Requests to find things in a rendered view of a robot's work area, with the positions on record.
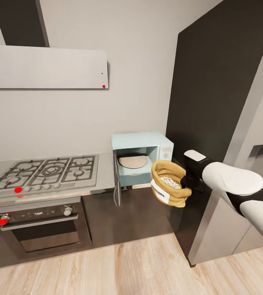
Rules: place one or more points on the fridge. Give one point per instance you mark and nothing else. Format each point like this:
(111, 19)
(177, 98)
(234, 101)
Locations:
(216, 108)

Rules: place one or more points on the microwave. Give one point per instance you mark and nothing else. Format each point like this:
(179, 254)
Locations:
(136, 152)

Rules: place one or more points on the oven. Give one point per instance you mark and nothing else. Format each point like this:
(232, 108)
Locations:
(45, 227)

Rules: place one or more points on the burner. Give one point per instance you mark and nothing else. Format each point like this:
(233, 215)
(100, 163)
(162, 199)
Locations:
(49, 174)

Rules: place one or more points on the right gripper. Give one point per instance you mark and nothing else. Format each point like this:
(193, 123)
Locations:
(193, 184)

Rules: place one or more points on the popcorn bag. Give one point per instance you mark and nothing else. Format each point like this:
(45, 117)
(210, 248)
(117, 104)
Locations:
(164, 192)

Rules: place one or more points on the range hood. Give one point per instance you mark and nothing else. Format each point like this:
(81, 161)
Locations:
(28, 61)

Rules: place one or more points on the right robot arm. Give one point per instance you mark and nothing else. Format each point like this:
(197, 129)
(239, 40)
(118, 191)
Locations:
(241, 189)

